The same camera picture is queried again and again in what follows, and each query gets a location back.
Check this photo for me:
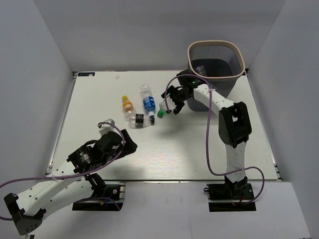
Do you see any green plastic bottle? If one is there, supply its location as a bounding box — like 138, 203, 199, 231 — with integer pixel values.
157, 111, 167, 118

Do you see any clear unlabelled plastic bottle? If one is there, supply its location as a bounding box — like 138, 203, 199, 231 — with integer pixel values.
195, 65, 207, 76

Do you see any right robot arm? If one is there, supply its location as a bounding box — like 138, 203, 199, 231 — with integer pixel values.
158, 66, 252, 199

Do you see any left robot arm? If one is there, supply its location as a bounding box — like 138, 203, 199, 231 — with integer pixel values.
4, 129, 138, 236

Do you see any grey mesh waste bin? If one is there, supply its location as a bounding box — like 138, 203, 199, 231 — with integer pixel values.
187, 40, 245, 97

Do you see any blue label clear bottle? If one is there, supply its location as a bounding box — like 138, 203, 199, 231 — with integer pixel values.
140, 84, 156, 118

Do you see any black label clear bottle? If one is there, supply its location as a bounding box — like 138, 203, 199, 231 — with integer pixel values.
128, 113, 155, 128

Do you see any orange cap small bottle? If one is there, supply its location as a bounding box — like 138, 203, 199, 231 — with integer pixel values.
122, 96, 136, 119

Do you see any blue corner label sticker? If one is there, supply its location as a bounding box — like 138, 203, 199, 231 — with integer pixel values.
78, 72, 95, 77

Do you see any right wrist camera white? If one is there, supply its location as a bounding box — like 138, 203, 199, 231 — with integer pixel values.
159, 96, 176, 114

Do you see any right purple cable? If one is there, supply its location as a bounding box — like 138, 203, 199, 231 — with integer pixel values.
164, 76, 265, 206

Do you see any purple cable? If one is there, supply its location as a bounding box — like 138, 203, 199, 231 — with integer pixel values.
0, 121, 127, 221
164, 76, 265, 206

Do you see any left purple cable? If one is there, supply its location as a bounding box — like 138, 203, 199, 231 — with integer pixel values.
0, 121, 127, 221

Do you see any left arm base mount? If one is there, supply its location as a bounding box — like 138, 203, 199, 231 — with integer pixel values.
72, 183, 126, 212

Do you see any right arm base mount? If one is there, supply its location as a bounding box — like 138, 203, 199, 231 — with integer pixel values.
203, 183, 256, 212

